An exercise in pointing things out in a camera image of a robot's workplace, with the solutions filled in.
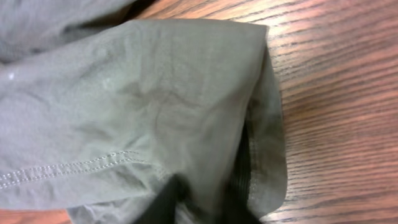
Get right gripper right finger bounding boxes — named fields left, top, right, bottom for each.
left=218, top=125, right=261, bottom=224

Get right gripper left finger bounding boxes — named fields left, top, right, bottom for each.
left=133, top=175, right=183, bottom=224

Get grey shorts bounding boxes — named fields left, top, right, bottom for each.
left=1, top=1, right=287, bottom=223

